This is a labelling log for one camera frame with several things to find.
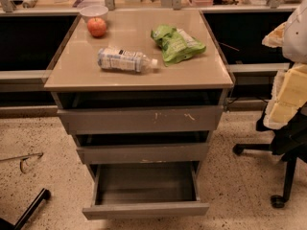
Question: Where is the black chair leg left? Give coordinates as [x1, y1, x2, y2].
[0, 188, 51, 230]

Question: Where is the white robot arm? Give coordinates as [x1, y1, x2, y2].
[262, 0, 307, 129]

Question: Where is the white bowl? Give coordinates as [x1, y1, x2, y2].
[80, 5, 108, 23]

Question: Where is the grey top drawer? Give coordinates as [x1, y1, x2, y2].
[58, 105, 223, 135]

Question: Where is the grey bottom drawer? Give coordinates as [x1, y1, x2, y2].
[83, 162, 209, 220]

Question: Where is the metal grabber tool on floor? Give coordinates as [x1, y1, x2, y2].
[0, 152, 44, 173]

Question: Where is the grey middle drawer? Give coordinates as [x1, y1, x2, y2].
[77, 143, 209, 164]

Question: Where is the black office chair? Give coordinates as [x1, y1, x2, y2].
[232, 105, 307, 208]

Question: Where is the green chip bag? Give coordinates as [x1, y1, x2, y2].
[151, 24, 206, 66]

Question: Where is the clear plastic water bottle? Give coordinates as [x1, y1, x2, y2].
[98, 47, 159, 73]

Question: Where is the grey drawer cabinet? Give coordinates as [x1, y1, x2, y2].
[43, 9, 235, 190]

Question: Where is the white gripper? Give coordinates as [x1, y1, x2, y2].
[262, 23, 307, 129]

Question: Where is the grey drawer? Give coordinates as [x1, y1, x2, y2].
[83, 162, 209, 220]
[58, 105, 223, 135]
[77, 143, 209, 164]

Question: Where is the red apple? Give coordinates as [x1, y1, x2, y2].
[87, 17, 106, 37]

